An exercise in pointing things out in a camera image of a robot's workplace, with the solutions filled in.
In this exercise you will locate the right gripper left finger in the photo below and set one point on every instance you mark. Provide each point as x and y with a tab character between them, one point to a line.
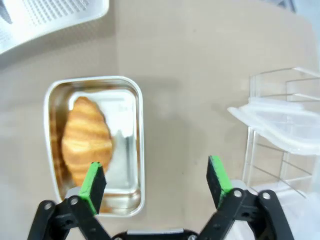
95	185

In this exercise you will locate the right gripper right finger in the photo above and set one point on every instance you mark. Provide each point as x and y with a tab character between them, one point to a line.
217	180

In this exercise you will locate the golden brown croissant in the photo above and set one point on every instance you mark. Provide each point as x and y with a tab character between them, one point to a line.
86	140

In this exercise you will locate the translucent plastic container lid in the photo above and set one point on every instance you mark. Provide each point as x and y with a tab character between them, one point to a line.
280	122

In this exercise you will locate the clear acrylic lid rack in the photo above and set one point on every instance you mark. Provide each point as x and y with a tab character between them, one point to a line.
252	160

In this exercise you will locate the rectangular stainless steel container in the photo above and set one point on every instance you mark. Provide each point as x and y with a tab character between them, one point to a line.
130	155

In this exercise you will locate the white perforated tray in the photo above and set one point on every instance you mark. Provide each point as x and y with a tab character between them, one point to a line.
50	17

